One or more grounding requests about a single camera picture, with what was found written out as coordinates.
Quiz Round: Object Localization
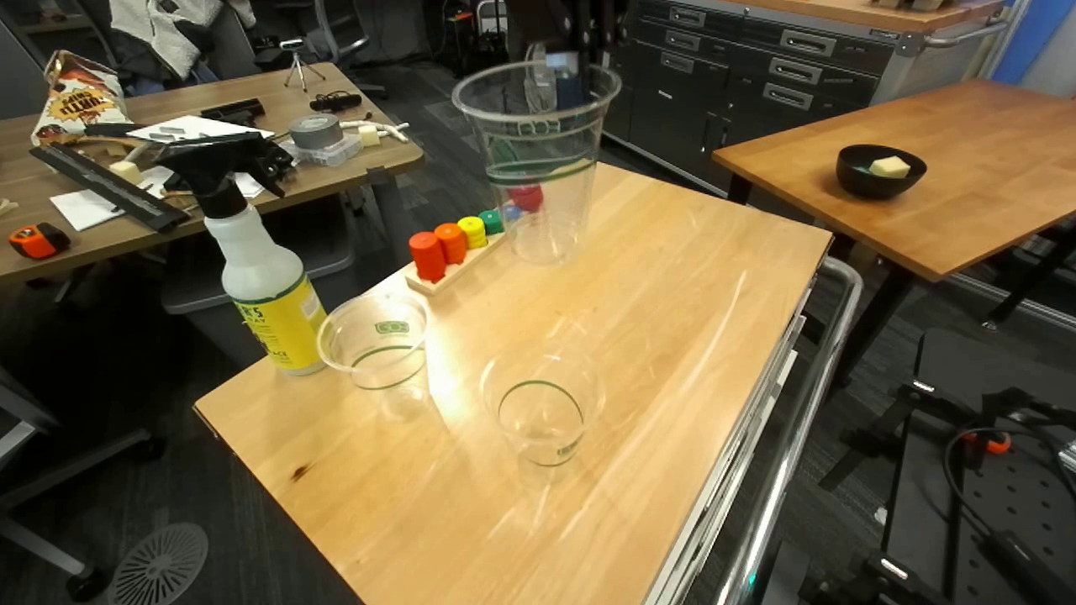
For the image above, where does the clear plastic cup back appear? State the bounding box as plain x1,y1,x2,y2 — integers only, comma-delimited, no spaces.
449,61,622,264

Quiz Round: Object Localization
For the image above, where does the clear plastic cup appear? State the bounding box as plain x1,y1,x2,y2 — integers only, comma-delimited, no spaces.
479,342,606,471
449,61,622,264
316,292,425,389

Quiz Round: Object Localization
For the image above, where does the blue cylinder peg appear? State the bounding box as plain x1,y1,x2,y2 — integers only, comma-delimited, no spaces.
502,202,520,224

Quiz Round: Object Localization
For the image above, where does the green cylinder peg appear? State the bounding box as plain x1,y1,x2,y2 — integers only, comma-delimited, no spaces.
479,210,503,236

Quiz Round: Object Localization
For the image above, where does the clear plastic cup front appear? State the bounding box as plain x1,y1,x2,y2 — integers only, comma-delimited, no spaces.
479,342,606,471

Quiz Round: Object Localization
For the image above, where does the yellow cylinder peg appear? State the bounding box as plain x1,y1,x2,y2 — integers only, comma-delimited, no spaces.
456,214,487,249

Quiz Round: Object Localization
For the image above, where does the red radish toy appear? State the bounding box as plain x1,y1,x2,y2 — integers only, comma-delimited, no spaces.
507,184,545,214

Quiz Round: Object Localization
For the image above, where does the orange cylinder peg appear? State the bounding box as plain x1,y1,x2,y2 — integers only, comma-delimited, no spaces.
432,221,468,265

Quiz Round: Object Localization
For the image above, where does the wooden peg tray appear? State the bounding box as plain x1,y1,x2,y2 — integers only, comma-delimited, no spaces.
404,236,502,296

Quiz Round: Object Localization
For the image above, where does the red cylinder peg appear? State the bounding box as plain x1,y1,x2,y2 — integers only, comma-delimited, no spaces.
406,231,448,283

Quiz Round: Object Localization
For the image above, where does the clear plastic cup left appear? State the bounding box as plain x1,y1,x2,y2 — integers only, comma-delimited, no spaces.
316,292,425,389

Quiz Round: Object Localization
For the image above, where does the yellow label spray bottle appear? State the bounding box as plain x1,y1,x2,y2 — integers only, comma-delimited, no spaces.
160,134,327,373

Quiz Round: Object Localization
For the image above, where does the black tool cabinet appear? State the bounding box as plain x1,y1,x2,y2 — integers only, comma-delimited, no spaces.
606,0,1004,192

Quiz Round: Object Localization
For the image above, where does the wooden office desk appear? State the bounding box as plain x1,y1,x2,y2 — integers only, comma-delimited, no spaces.
0,61,425,286

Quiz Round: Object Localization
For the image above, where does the black bowl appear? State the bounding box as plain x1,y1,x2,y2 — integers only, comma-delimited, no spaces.
836,146,929,198

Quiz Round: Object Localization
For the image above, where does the yellow food piece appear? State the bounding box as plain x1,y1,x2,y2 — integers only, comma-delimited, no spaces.
867,156,911,180

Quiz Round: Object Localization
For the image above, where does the white paper sheet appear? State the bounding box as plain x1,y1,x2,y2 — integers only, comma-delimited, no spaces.
50,188,119,231

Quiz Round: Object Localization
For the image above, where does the long black bar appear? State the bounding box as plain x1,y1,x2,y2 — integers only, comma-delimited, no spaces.
33,148,184,231

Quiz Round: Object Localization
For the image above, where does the wooden side table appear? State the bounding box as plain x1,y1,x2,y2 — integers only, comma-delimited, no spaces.
712,81,1076,283

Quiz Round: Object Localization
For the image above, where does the orange black tape measure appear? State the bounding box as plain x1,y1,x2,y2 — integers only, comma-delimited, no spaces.
11,221,70,264

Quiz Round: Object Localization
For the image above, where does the chip bag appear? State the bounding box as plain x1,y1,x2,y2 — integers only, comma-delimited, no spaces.
30,52,127,146

